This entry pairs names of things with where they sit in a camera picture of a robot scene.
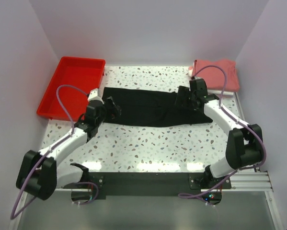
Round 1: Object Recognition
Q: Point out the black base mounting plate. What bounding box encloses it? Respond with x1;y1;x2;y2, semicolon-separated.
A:
61;171;231;205

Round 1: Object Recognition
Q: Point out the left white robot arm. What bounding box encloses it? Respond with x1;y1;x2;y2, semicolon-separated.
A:
16;96;121;200

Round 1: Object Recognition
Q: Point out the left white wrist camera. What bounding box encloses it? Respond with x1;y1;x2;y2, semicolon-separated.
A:
87;88;103;103

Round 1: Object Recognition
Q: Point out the black t shirt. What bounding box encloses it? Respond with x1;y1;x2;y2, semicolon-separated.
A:
102;87;213;127

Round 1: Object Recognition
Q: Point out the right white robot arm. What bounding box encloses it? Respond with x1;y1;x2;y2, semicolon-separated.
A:
175;79;266;188

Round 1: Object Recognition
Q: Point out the pink folded t shirt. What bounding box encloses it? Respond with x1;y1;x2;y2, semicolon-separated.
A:
193;59;240;92

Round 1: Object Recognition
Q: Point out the red plastic tray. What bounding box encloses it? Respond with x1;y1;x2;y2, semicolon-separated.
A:
36;57;105;121

